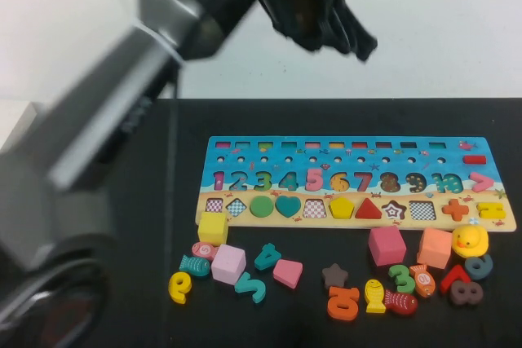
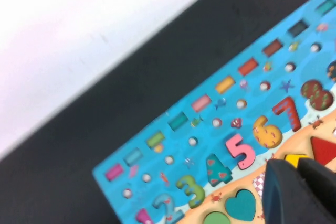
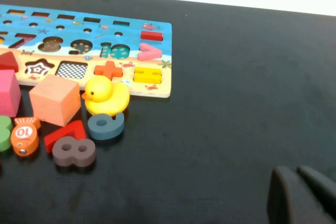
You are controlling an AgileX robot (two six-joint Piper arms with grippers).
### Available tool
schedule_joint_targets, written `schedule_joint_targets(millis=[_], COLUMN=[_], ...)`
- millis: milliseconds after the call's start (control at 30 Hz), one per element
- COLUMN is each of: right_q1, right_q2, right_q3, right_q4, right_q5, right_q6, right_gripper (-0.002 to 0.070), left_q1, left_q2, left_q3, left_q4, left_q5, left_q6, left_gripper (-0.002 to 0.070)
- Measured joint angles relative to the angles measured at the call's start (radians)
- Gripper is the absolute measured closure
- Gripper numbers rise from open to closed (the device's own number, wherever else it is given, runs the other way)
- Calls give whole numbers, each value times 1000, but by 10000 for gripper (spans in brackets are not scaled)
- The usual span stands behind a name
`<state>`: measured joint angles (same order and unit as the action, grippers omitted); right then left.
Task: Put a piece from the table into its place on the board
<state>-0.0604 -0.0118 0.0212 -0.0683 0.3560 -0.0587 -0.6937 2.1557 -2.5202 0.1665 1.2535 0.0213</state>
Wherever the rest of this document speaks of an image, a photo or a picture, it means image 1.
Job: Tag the teal wooden fish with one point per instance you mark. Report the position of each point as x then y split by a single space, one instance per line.
195 266

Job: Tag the red wooden fish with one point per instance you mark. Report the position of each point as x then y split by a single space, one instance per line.
403 303

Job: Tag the light pink foam cube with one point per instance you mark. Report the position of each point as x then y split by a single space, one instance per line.
228 265

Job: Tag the red triangle piece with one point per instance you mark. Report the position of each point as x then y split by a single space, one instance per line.
369 212

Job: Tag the orange wooden fish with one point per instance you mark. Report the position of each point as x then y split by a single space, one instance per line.
424 281

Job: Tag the pink greater-than sign piece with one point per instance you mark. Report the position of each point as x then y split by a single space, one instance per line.
486 182

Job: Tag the teal heart piece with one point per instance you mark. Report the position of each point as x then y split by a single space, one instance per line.
288 206

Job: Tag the yellow foam cube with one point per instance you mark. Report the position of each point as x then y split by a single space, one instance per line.
213 227

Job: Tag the white cabinet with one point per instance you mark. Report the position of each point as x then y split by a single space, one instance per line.
12 120

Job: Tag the red minus sign piece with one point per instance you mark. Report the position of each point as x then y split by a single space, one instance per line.
475 159

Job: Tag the teal number two piece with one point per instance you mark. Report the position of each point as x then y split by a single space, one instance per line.
257 292

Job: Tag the red number seven piece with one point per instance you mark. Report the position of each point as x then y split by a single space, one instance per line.
449 279

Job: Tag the slate blue number nine piece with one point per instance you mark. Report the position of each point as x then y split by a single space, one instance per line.
487 268

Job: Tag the brown star piece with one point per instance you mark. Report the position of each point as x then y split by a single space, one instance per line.
335 276

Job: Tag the yellow pentagon piece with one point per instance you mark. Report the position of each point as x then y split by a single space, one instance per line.
341 208

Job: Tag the green number three piece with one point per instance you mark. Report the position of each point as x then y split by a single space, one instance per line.
409 279

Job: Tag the orange plus sign piece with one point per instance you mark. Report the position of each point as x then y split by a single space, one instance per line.
455 210

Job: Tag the brown number eight piece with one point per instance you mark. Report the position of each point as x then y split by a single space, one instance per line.
467 292

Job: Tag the magenta foam cube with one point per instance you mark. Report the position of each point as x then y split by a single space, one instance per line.
386 245

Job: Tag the wooden number shape puzzle board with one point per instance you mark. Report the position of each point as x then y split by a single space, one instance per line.
408 152

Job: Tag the pink wooden fish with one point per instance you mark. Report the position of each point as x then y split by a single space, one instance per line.
204 249

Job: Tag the yellow equals sign piece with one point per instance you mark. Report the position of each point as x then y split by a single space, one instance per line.
491 205

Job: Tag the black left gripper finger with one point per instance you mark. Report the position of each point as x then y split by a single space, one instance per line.
363 40
340 32

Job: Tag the yellow wooden fish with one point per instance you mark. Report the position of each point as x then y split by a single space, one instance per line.
374 293

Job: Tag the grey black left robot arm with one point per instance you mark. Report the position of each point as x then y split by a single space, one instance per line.
94 120

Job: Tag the orange number ten piece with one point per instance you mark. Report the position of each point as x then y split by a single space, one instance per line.
342 315

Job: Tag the yellow rubber duck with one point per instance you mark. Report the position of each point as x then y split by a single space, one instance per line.
472 239

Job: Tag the yellow number six piece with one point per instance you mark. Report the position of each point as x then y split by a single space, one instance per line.
178 295

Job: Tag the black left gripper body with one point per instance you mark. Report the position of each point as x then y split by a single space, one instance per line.
297 5

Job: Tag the green circle piece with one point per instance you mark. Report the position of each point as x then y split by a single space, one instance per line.
262 207

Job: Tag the salmon foam cube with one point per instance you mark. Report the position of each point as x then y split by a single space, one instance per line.
434 247

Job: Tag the white zip tie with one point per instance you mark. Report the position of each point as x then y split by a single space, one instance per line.
163 44

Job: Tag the pink trapezoid piece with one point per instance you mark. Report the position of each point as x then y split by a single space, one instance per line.
288 272

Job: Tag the teal number four piece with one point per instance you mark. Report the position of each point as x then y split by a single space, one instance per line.
265 262

